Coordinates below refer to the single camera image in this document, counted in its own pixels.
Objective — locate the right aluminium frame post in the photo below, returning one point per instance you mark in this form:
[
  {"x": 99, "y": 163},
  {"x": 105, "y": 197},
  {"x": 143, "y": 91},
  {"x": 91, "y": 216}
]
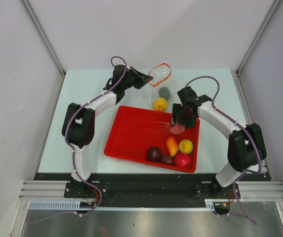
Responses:
[{"x": 259, "y": 34}]

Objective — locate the left aluminium frame post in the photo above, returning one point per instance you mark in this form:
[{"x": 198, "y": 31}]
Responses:
[{"x": 43, "y": 35}]

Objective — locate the aluminium front rail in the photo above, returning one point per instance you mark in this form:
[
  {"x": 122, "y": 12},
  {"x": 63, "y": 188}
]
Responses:
[{"x": 249, "y": 190}]

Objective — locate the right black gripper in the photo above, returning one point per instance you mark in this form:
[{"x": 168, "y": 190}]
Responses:
[{"x": 176, "y": 109}]

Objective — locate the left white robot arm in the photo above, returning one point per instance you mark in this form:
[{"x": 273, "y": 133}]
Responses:
[{"x": 79, "y": 123}]

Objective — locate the clear zip top bag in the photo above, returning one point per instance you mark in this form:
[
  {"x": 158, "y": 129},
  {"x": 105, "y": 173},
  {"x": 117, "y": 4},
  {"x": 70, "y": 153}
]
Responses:
[{"x": 163, "y": 76}]

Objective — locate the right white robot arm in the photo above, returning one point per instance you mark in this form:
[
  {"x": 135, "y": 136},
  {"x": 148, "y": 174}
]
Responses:
[{"x": 246, "y": 146}]

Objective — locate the aluminium frame post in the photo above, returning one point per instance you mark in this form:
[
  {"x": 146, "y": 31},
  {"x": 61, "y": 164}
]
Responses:
[
  {"x": 259, "y": 34},
  {"x": 43, "y": 35}
]

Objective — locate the yellow fake lemon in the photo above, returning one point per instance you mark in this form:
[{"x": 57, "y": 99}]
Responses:
[{"x": 186, "y": 146}]

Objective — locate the dark purple fake fruit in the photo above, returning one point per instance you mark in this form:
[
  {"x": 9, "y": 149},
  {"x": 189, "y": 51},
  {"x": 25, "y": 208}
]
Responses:
[{"x": 154, "y": 154}]

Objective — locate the red fake apple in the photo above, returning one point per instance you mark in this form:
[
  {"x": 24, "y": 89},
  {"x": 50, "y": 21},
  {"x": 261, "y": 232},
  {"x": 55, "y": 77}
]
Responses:
[{"x": 182, "y": 160}]

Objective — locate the yellow fake apple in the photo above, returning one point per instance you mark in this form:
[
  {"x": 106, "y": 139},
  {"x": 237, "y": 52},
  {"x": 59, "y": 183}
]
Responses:
[{"x": 160, "y": 104}]

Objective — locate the dark maroon fake fig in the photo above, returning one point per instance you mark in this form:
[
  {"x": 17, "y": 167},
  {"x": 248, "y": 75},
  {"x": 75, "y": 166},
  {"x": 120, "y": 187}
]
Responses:
[{"x": 168, "y": 160}]

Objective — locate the dark green fake avocado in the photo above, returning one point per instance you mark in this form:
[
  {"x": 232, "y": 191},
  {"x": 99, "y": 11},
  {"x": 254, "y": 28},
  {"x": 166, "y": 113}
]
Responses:
[{"x": 164, "y": 93}]

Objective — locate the pink fake peach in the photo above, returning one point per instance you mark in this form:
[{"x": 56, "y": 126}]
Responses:
[{"x": 177, "y": 129}]

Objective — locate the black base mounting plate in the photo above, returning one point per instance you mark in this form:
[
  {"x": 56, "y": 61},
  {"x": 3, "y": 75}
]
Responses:
[{"x": 147, "y": 190}]

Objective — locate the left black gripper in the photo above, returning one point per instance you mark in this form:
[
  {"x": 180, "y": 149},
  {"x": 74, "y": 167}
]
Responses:
[{"x": 141, "y": 79}]

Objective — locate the red plastic tray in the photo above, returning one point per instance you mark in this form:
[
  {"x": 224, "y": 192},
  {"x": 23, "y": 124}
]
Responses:
[{"x": 135, "y": 130}]

